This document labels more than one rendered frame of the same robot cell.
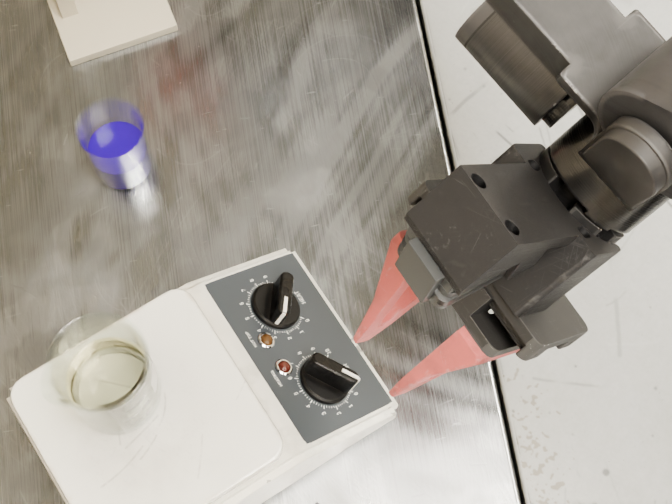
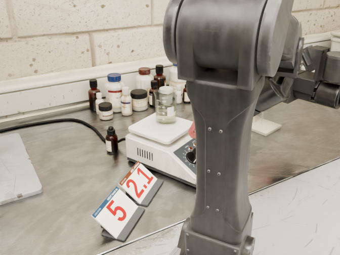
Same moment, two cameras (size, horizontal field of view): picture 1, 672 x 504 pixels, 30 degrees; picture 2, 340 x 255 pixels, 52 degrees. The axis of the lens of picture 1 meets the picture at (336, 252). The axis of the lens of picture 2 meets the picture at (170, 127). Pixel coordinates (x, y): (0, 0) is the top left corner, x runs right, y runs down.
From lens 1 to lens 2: 69 cm
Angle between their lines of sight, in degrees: 59
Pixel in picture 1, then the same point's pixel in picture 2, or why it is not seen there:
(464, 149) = (285, 183)
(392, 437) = (189, 189)
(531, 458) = not seen: hidden behind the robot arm
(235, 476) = (156, 136)
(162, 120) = not seen: hidden behind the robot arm
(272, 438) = (169, 139)
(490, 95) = (306, 184)
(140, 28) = (259, 129)
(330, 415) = (183, 159)
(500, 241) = not seen: hidden behind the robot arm
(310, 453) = (171, 155)
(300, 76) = (274, 154)
